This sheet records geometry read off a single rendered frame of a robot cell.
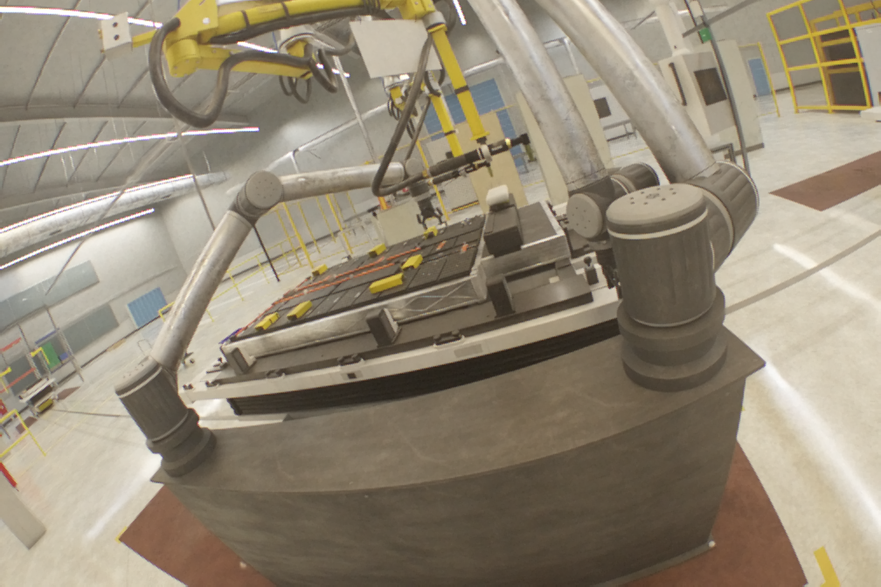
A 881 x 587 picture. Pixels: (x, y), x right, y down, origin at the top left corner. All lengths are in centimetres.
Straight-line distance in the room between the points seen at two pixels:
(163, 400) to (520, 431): 106
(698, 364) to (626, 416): 17
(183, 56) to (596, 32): 101
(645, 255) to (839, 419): 158
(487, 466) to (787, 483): 134
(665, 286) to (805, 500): 129
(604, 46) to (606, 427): 82
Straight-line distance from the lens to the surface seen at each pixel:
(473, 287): 141
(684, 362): 76
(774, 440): 187
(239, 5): 120
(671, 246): 63
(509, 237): 148
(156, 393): 128
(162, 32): 102
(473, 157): 141
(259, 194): 135
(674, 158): 88
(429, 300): 146
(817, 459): 184
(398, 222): 627
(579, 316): 124
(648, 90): 89
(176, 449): 134
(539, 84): 82
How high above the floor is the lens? 144
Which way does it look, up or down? 14 degrees down
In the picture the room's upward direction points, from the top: 22 degrees counter-clockwise
